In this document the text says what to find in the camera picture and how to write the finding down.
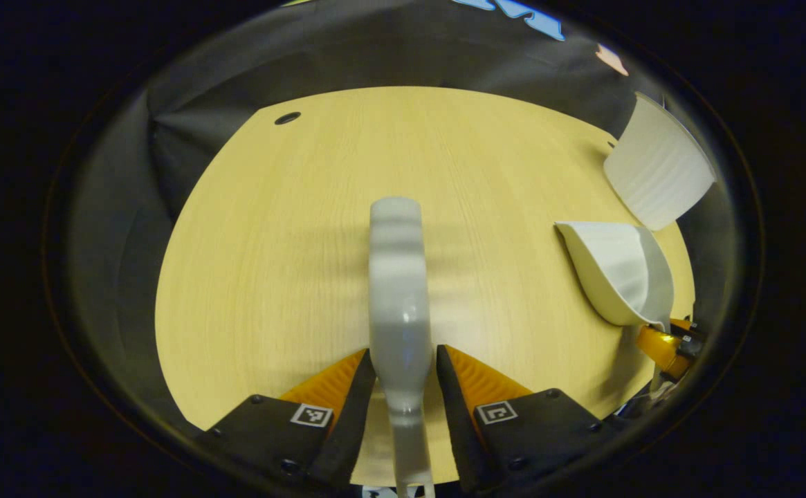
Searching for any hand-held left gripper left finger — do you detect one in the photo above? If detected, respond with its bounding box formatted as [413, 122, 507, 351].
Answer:
[197, 348, 376, 486]

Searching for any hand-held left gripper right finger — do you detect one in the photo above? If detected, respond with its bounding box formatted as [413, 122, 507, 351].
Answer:
[435, 344, 605, 494]

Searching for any white dustpan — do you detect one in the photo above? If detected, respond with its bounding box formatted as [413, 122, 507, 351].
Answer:
[554, 221, 676, 328]

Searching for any white ribbed garbage bin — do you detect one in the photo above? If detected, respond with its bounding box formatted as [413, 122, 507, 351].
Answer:
[603, 92, 717, 232]

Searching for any light wooden desktop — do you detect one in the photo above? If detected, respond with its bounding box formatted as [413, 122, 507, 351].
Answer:
[155, 86, 697, 486]

